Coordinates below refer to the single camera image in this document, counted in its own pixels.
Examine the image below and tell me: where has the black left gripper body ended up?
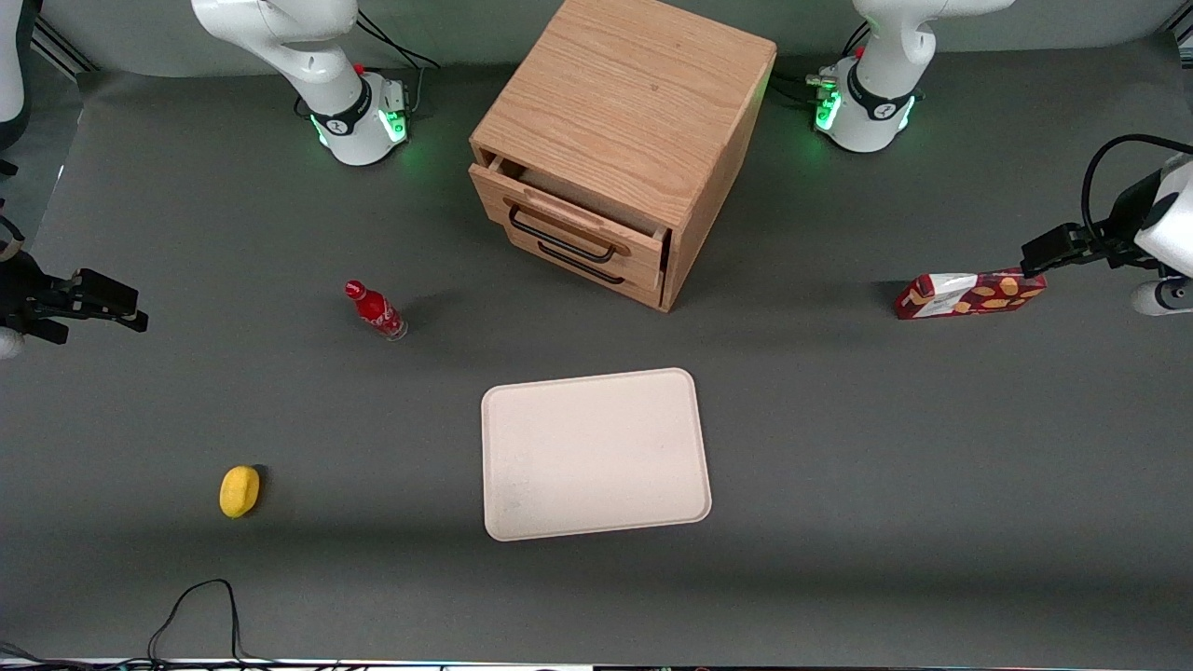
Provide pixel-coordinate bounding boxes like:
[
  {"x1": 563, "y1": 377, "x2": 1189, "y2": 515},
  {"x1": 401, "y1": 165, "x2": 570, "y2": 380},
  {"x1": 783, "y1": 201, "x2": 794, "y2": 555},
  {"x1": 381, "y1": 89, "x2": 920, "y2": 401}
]
[{"x1": 1084, "y1": 168, "x2": 1168, "y2": 271}]

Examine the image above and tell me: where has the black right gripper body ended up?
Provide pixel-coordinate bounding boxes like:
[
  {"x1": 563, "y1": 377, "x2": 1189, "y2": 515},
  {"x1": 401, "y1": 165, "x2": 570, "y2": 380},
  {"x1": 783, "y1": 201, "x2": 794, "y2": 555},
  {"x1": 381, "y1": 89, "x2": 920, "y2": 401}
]
[{"x1": 0, "y1": 250, "x2": 85, "y2": 327}]

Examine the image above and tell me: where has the red cookie box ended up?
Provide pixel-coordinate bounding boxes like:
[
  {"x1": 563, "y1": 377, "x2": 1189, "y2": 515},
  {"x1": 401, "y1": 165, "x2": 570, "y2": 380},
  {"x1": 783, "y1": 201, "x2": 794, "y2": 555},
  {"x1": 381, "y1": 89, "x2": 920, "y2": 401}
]
[{"x1": 895, "y1": 267, "x2": 1049, "y2": 321}]

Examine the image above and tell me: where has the beige rectangular tray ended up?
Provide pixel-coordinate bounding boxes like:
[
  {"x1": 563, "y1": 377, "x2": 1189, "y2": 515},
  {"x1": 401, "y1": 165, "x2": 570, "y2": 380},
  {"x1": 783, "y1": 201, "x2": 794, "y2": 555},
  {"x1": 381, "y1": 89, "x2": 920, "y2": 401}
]
[{"x1": 481, "y1": 368, "x2": 713, "y2": 542}]

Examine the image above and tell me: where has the yellow lemon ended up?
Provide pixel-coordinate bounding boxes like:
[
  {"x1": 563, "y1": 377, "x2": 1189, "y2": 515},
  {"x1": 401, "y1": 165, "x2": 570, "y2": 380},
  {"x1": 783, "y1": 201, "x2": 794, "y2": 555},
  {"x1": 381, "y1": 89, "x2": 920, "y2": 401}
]
[{"x1": 219, "y1": 465, "x2": 262, "y2": 519}]

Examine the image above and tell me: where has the red cola bottle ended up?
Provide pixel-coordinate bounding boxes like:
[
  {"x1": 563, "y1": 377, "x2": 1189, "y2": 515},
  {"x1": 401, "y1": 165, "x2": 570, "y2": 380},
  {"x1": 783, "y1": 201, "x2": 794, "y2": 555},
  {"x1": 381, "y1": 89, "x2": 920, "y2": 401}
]
[{"x1": 344, "y1": 280, "x2": 408, "y2": 342}]

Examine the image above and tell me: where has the wooden drawer cabinet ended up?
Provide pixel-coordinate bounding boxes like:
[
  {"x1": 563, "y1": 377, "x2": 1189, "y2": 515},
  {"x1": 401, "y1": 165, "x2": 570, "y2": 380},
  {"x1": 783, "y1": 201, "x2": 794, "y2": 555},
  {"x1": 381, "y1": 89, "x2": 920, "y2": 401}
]
[{"x1": 469, "y1": 0, "x2": 778, "y2": 313}]

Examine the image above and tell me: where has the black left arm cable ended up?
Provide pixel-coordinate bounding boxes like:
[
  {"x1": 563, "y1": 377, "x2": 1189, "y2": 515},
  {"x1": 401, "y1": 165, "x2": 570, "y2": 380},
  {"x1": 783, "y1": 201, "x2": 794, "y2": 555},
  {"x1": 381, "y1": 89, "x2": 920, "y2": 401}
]
[{"x1": 1081, "y1": 133, "x2": 1193, "y2": 245}]

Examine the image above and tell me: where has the aluminium frame rail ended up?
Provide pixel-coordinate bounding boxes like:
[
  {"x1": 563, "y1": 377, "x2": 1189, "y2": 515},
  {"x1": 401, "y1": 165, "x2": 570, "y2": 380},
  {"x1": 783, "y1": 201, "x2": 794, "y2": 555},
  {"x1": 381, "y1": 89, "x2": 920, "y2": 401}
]
[{"x1": 31, "y1": 17, "x2": 100, "y2": 77}]

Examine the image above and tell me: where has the black left base cable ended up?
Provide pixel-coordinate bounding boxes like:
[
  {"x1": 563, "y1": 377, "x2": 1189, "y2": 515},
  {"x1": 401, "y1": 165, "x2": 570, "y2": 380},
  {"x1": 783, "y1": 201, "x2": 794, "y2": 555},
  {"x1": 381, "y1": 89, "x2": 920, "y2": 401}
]
[{"x1": 772, "y1": 21, "x2": 872, "y2": 103}]

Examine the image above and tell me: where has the black base cable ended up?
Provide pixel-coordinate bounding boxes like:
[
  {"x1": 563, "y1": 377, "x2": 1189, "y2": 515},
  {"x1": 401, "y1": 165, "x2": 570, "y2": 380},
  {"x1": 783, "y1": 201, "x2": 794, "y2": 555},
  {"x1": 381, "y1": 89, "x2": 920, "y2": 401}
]
[
  {"x1": 772, "y1": 21, "x2": 872, "y2": 103},
  {"x1": 356, "y1": 9, "x2": 441, "y2": 115}
]

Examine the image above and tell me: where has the thin black looped cable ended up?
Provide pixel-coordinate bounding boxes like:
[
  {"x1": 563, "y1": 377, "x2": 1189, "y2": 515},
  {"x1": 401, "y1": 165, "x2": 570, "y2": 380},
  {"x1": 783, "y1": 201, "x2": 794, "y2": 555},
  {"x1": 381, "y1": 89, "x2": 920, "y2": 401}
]
[{"x1": 147, "y1": 579, "x2": 249, "y2": 664}]

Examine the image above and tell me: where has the black right base cable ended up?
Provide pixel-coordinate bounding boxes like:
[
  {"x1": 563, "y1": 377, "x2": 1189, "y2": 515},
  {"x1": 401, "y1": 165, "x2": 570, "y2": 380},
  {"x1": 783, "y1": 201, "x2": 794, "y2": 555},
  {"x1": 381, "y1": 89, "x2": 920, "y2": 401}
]
[{"x1": 356, "y1": 9, "x2": 441, "y2": 115}]

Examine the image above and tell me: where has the wooden drawer, short black handle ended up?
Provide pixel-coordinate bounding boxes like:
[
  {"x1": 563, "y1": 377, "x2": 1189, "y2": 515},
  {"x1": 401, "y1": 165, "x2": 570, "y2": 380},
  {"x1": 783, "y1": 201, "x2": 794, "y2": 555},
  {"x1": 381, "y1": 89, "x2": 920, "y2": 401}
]
[{"x1": 508, "y1": 228, "x2": 670, "y2": 311}]

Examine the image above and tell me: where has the wooden drawer, long black handle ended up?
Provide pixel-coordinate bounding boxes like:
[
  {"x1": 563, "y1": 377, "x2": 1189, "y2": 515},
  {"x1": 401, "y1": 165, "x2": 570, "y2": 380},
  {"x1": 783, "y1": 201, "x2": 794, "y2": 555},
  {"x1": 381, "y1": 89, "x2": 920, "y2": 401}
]
[{"x1": 471, "y1": 157, "x2": 672, "y2": 281}]

